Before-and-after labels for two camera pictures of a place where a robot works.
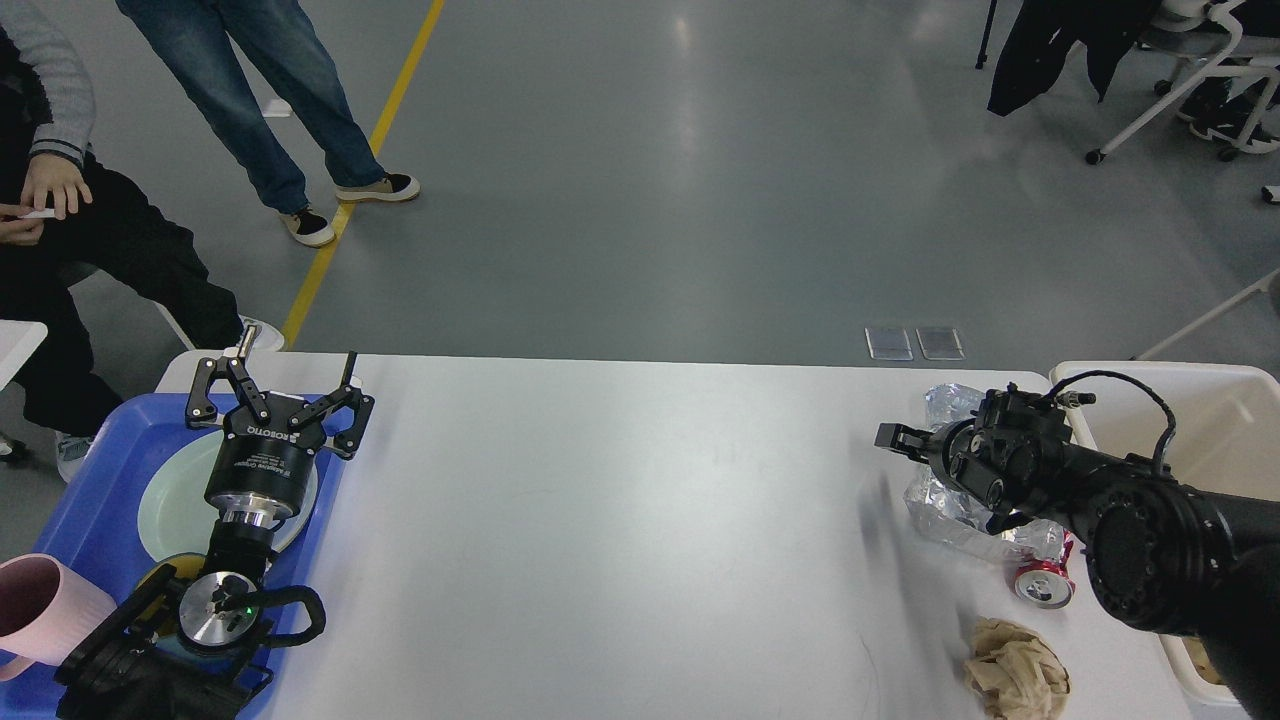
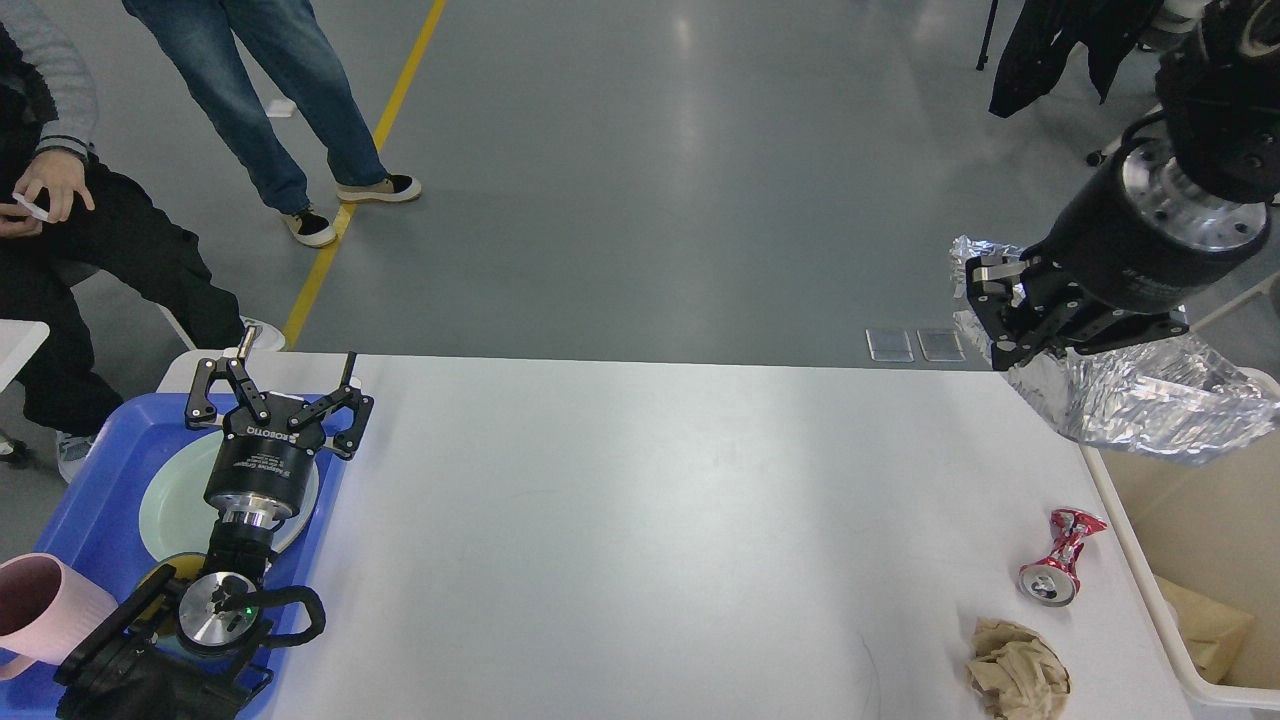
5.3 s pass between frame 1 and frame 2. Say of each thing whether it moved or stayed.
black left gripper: stayed
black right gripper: moved
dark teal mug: stayed
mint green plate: stayed
